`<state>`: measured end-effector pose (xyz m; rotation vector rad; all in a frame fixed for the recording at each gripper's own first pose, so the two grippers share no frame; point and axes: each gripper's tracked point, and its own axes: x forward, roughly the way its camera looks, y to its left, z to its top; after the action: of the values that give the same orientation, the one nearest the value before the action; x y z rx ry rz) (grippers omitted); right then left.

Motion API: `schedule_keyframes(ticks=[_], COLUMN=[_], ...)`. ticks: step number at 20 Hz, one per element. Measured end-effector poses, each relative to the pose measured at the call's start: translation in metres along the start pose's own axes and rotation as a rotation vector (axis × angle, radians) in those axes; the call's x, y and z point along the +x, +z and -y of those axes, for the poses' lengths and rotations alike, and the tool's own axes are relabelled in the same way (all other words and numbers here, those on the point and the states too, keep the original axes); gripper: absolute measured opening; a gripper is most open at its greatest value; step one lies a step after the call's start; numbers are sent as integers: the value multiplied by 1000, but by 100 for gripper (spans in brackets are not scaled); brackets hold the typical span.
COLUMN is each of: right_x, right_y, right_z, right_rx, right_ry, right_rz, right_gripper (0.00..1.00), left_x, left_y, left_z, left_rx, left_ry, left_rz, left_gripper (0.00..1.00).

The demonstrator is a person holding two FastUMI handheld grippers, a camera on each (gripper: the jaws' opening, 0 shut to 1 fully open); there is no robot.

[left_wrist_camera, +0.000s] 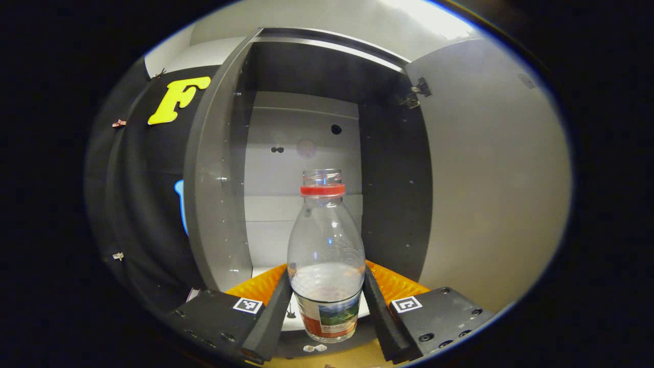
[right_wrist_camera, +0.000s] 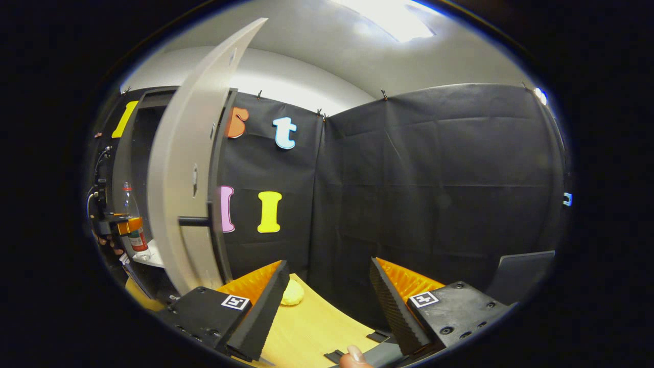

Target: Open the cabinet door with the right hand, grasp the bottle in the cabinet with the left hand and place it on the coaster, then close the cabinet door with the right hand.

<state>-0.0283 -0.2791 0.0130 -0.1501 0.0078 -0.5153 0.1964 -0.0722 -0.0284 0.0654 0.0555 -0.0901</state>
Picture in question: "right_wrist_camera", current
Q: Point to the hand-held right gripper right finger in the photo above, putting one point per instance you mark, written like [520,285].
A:
[393,306]

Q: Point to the dark grey panel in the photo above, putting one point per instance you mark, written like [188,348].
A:
[521,276]

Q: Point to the clear plastic bottle red label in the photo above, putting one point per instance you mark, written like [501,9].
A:
[137,240]

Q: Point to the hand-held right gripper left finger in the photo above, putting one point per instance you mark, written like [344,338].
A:
[265,306]

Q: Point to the white cabinet shelf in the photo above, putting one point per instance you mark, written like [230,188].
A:
[152,255]

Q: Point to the small ceiling light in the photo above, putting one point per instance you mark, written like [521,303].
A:
[540,95]

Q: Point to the dark grey cabinet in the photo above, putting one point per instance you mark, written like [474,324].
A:
[219,179]

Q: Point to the beige cabinet door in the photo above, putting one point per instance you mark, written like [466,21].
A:
[179,168]

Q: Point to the yellow lumpy sponge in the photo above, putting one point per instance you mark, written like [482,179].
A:
[293,293]

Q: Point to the black backdrop cloth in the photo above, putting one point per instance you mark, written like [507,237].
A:
[434,194]

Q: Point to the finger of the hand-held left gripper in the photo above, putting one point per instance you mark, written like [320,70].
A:
[130,226]
[113,217]

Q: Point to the long ceiling light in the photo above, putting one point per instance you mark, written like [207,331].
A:
[393,18]

